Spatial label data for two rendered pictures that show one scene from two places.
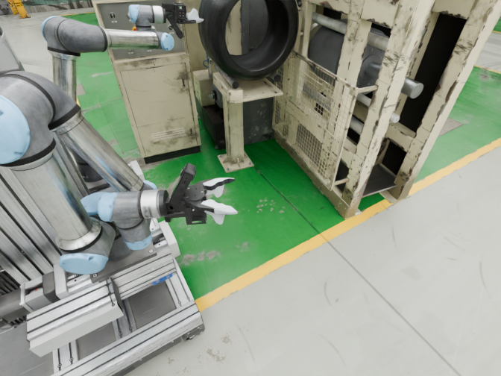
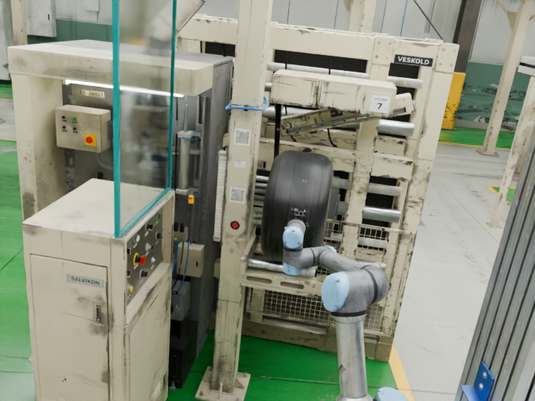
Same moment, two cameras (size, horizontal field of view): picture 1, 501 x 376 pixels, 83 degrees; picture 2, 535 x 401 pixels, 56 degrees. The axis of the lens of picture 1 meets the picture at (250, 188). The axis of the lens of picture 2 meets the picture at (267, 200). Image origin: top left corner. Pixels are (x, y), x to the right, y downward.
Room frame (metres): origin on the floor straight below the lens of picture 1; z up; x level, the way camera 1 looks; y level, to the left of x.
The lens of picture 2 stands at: (0.83, 2.14, 2.09)
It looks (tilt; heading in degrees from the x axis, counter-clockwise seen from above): 21 degrees down; 299
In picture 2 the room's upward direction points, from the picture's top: 6 degrees clockwise
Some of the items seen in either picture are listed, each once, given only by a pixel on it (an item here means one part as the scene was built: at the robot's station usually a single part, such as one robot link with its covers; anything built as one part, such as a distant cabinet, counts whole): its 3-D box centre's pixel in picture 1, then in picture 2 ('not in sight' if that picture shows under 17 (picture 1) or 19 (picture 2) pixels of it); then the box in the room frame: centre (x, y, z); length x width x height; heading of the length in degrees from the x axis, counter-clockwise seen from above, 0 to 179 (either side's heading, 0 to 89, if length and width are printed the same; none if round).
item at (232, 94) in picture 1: (227, 84); (279, 278); (1.83, 0.16, 0.84); 0.36 x 0.09 x 0.06; 22
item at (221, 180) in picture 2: not in sight; (221, 196); (2.18, 0.20, 1.19); 0.05 x 0.04 x 0.48; 112
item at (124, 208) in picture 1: (124, 207); not in sight; (0.52, 0.33, 1.04); 0.11 x 0.08 x 0.09; 95
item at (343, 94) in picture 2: not in sight; (333, 92); (1.88, -0.30, 1.71); 0.61 x 0.25 x 0.15; 22
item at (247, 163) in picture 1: (235, 159); (224, 383); (2.11, 0.14, 0.02); 0.27 x 0.27 x 0.04; 22
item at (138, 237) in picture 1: (136, 225); not in sight; (0.53, 0.33, 0.94); 0.11 x 0.08 x 0.11; 5
